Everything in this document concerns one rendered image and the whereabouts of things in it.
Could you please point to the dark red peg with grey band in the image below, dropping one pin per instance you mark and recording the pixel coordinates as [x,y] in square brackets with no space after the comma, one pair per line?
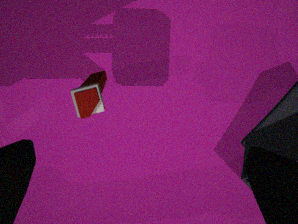
[87,99]

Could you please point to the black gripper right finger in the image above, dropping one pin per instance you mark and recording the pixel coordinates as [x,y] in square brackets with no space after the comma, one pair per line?
[274,180]

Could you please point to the dark grey sloped panel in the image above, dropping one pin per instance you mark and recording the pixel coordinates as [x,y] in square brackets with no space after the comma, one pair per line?
[278,132]

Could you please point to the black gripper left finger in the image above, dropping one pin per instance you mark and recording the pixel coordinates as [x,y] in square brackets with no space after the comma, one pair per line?
[17,161]

